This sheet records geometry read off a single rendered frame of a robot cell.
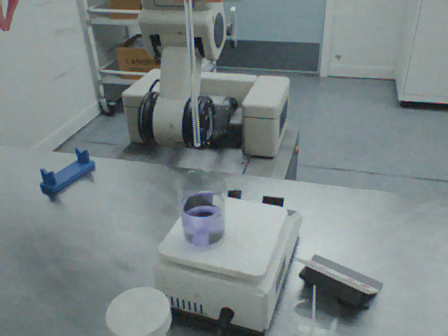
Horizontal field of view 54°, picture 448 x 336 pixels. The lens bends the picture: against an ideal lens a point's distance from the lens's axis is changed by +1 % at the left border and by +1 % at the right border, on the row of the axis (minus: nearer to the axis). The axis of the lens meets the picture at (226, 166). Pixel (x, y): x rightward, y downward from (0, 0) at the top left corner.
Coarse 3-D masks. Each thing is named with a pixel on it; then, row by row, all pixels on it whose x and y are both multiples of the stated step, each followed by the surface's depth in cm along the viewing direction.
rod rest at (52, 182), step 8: (80, 152) 78; (88, 152) 77; (80, 160) 79; (88, 160) 78; (40, 168) 72; (64, 168) 77; (72, 168) 77; (80, 168) 77; (88, 168) 78; (48, 176) 71; (56, 176) 74; (64, 176) 74; (72, 176) 74; (40, 184) 72; (48, 184) 72; (56, 184) 72; (64, 184) 73
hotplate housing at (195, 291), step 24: (288, 216) 54; (288, 240) 51; (168, 264) 47; (168, 288) 47; (192, 288) 46; (216, 288) 45; (240, 288) 44; (264, 288) 43; (192, 312) 48; (216, 312) 47; (240, 312) 45; (264, 312) 45
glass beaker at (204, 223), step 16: (192, 176) 46; (208, 176) 47; (224, 176) 45; (192, 192) 47; (224, 192) 42; (192, 208) 43; (208, 208) 43; (224, 208) 44; (192, 224) 44; (208, 224) 44; (224, 224) 45; (192, 240) 45; (208, 240) 45; (224, 240) 46
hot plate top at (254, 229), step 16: (240, 208) 52; (256, 208) 52; (272, 208) 52; (176, 224) 50; (240, 224) 49; (256, 224) 49; (272, 224) 49; (176, 240) 47; (240, 240) 47; (256, 240) 47; (272, 240) 47; (160, 256) 46; (176, 256) 45; (192, 256) 45; (208, 256) 45; (224, 256) 45; (240, 256) 45; (256, 256) 45; (272, 256) 45; (224, 272) 44; (240, 272) 43; (256, 272) 43
